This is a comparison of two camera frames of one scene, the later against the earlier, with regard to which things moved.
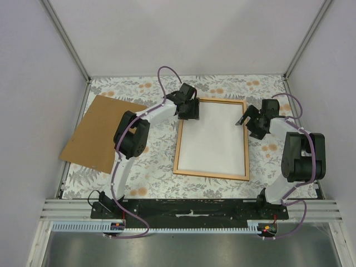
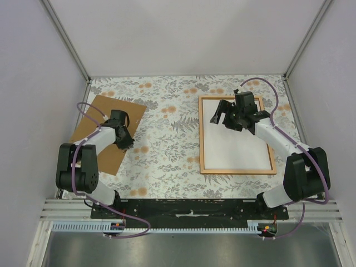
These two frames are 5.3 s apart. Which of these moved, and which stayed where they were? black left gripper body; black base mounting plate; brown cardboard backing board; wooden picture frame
Moved: black left gripper body; wooden picture frame
Stayed: black base mounting plate; brown cardboard backing board
